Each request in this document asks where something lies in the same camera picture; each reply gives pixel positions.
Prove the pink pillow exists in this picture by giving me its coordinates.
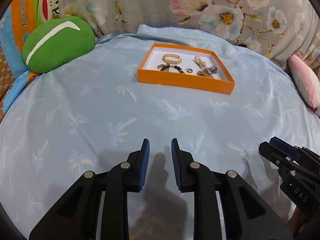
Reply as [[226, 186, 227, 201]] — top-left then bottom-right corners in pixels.
[[287, 55, 319, 116]]

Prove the light blue palm bedsheet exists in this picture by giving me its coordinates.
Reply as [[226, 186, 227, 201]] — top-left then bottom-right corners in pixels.
[[1, 25, 319, 239]]

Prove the orange shallow cardboard box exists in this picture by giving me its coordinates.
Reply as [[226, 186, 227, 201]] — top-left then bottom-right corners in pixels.
[[137, 43, 235, 95]]

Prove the grey floral blanket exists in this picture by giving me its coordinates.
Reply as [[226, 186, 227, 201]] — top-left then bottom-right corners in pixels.
[[59, 0, 319, 69]]

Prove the gold braided bangle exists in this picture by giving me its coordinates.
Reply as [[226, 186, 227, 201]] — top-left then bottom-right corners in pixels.
[[162, 54, 182, 64]]

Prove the green plush cushion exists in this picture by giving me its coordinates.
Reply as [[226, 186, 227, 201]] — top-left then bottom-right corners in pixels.
[[22, 16, 95, 74]]

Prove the colourful cartoon monkey pillow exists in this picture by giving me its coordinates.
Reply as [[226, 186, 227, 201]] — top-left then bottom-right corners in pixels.
[[1, 0, 60, 119]]

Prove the gold silver chain pile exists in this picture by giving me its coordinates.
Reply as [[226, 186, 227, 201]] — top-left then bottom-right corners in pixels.
[[194, 55, 219, 79]]

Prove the black gold bead bracelet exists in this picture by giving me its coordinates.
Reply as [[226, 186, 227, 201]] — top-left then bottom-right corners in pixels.
[[157, 63, 185, 74]]

